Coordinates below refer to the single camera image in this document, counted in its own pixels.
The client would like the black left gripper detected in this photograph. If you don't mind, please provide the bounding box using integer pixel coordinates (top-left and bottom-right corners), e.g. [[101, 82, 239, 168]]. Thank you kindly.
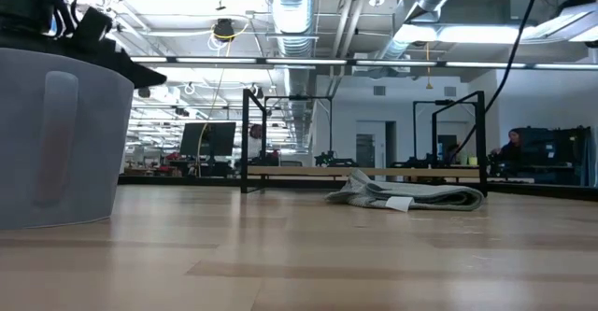
[[0, 0, 168, 90]]

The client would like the white mug with purple interior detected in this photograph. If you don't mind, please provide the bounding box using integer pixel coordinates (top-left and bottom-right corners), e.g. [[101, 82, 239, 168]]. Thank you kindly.
[[0, 47, 135, 232]]

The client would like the black metal shelf wooden board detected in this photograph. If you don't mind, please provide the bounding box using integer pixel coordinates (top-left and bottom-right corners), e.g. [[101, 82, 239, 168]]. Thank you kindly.
[[240, 88, 490, 199]]

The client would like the black round ceiling device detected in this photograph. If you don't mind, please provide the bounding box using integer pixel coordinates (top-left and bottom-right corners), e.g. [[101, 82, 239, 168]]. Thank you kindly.
[[212, 18, 237, 44]]

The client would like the black office monitor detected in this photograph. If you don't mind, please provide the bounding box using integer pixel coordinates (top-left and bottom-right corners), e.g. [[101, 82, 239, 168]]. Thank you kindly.
[[178, 121, 237, 159]]

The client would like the person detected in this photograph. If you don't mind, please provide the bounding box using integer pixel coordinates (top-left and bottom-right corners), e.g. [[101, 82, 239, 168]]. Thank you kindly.
[[246, 122, 265, 161], [490, 127, 524, 165]]

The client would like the long linear ceiling light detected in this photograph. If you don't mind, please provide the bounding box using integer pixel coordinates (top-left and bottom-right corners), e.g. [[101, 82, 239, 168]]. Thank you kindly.
[[129, 56, 598, 71]]

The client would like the grey door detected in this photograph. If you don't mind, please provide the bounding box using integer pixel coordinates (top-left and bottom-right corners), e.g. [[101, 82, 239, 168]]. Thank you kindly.
[[355, 120, 397, 168]]

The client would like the folded grey towel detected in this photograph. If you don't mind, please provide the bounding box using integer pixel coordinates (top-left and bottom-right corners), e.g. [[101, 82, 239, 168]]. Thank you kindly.
[[324, 168, 486, 213]]

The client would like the rectangular ceiling light panel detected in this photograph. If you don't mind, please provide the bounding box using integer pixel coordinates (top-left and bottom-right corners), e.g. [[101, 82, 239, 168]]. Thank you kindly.
[[394, 23, 522, 45]]

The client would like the black equipment rack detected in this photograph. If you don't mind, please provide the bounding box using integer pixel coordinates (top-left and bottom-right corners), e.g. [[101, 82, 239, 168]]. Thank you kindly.
[[516, 125, 592, 186]]

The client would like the black aluminium table frame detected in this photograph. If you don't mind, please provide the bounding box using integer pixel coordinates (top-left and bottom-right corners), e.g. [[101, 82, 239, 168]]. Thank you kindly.
[[116, 174, 598, 204]]

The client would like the black metal rig frame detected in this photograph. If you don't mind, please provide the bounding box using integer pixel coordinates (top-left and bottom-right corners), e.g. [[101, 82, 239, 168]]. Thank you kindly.
[[412, 98, 468, 168]]

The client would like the yellow hanging cord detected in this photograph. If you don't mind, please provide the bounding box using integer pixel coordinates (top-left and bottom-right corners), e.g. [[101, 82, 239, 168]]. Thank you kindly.
[[423, 42, 434, 91]]

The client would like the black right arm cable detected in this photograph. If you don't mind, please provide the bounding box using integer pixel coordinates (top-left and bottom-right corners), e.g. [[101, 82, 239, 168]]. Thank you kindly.
[[449, 0, 546, 162]]

